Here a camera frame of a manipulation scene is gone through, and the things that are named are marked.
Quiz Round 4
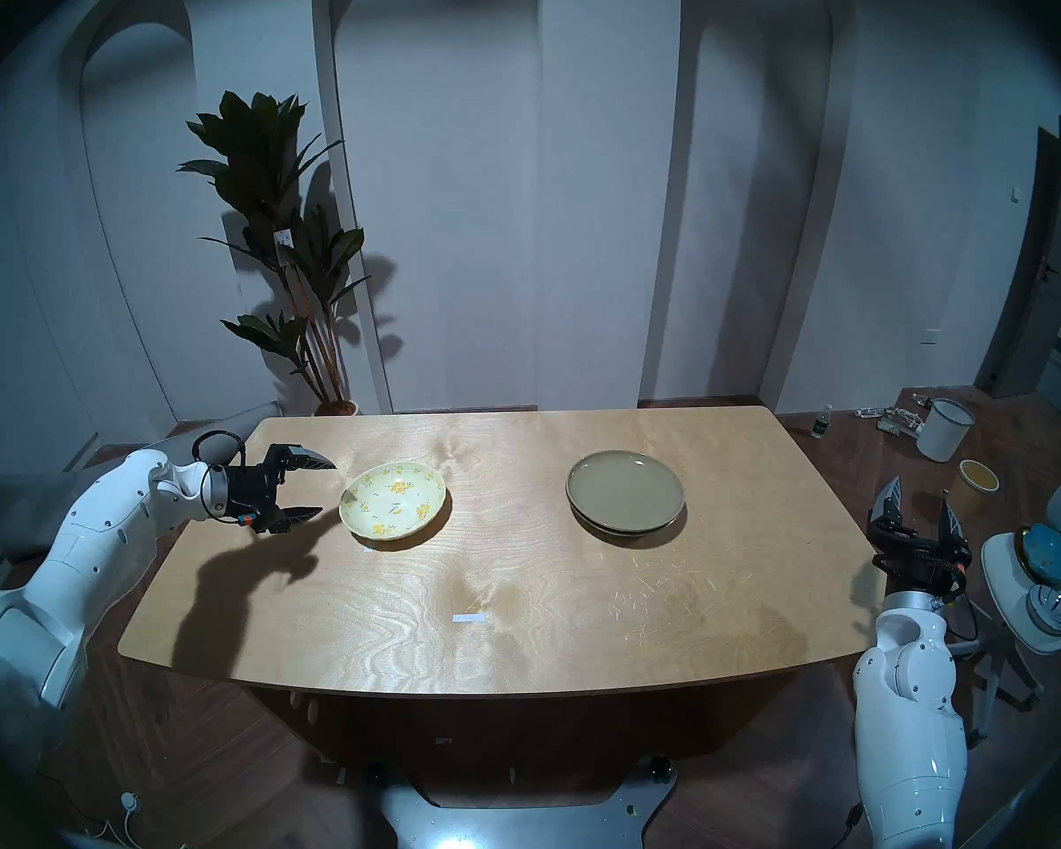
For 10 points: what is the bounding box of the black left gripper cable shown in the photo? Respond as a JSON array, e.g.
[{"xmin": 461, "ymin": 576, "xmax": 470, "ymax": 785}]
[{"xmin": 192, "ymin": 429, "xmax": 248, "ymax": 525}]

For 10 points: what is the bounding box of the white striped round object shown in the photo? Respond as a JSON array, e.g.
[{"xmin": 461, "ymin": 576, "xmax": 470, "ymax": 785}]
[{"xmin": 1024, "ymin": 584, "xmax": 1061, "ymax": 636}]

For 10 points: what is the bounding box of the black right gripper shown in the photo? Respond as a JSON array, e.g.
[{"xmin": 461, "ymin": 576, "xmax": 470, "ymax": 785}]
[{"xmin": 868, "ymin": 476, "xmax": 973, "ymax": 602}]

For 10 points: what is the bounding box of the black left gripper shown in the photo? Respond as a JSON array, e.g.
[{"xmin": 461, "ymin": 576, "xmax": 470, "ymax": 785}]
[{"xmin": 224, "ymin": 445, "xmax": 337, "ymax": 535}]

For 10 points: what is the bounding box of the tan paper cup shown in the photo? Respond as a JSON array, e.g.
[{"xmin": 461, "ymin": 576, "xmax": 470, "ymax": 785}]
[{"xmin": 946, "ymin": 459, "xmax": 1000, "ymax": 521}]

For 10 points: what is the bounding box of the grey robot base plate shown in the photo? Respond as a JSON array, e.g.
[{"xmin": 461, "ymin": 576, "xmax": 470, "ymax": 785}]
[{"xmin": 358, "ymin": 754, "xmax": 680, "ymax": 849}]

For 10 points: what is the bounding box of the white swivel stool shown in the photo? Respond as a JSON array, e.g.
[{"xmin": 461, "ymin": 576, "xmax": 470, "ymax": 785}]
[{"xmin": 946, "ymin": 531, "xmax": 1061, "ymax": 742}]

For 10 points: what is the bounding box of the teal round object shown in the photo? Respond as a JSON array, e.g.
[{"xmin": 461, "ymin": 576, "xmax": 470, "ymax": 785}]
[{"xmin": 1017, "ymin": 524, "xmax": 1061, "ymax": 587}]

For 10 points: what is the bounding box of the grey door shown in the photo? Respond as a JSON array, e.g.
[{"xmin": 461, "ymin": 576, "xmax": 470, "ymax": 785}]
[{"xmin": 975, "ymin": 118, "xmax": 1061, "ymax": 399}]

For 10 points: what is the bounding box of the tall dark green plant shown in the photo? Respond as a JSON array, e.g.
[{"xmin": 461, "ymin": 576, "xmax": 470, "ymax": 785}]
[{"xmin": 177, "ymin": 91, "xmax": 372, "ymax": 406}]

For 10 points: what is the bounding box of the yellow floral ceramic plate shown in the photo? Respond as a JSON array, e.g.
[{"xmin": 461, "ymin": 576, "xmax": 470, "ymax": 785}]
[{"xmin": 339, "ymin": 461, "xmax": 449, "ymax": 541}]

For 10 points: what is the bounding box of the white bucket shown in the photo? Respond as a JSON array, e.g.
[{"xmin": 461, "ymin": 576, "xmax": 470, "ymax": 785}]
[{"xmin": 917, "ymin": 397, "xmax": 976, "ymax": 463}]

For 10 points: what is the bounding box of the olive green plate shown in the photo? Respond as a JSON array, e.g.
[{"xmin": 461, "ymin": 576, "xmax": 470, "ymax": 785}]
[{"xmin": 566, "ymin": 449, "xmax": 686, "ymax": 532}]

